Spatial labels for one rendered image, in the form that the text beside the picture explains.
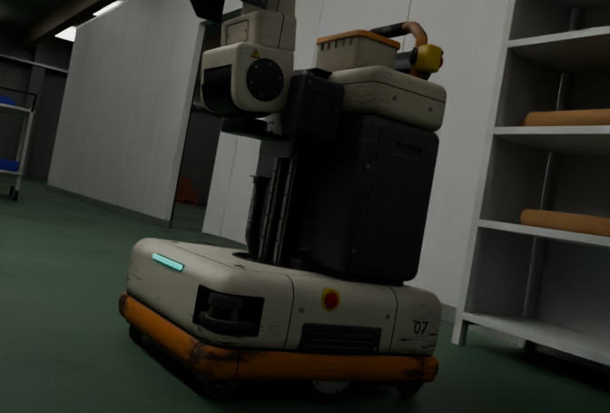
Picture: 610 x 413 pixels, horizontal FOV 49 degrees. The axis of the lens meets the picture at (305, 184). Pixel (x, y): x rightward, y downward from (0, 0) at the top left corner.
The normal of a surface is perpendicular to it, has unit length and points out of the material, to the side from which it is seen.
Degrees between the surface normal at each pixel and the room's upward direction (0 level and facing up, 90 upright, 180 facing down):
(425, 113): 90
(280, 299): 84
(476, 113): 90
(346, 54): 92
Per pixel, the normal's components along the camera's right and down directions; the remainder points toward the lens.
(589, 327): -0.83, -0.16
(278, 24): 0.53, 0.06
